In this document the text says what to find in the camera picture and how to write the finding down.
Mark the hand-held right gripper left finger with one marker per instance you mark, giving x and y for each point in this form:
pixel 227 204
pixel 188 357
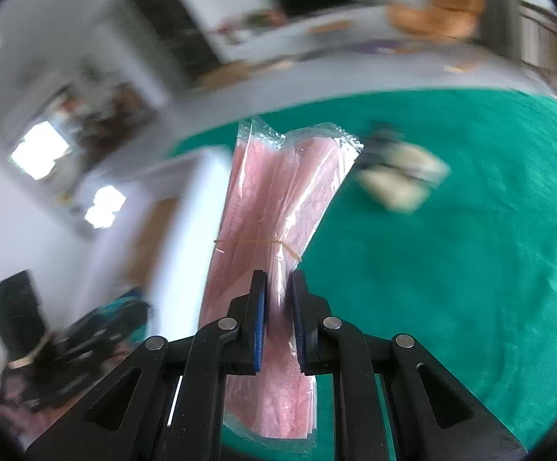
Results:
pixel 259 326

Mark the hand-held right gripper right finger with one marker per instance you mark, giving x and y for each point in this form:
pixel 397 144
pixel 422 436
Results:
pixel 300 326

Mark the pink face mask packet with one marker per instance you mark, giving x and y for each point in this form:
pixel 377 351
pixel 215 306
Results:
pixel 278 201

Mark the teal patterned pouch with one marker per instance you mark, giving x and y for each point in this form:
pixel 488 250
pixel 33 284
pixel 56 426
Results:
pixel 124 307

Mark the black mesh net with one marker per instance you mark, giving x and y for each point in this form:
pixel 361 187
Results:
pixel 67 365

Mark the green tablecloth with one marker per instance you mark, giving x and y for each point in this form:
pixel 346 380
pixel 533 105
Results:
pixel 451 273

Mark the beige folded foam pad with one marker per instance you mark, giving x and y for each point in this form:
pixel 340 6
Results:
pixel 403 177

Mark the black rectangular object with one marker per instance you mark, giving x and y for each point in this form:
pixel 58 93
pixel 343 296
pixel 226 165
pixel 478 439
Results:
pixel 14 307

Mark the white television cabinet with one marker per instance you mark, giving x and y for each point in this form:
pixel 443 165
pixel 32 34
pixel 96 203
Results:
pixel 307 33

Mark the dark bookcase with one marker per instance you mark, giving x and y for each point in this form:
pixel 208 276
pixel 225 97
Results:
pixel 177 19

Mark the orange lounge chair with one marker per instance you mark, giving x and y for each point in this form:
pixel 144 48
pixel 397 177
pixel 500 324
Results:
pixel 437 12

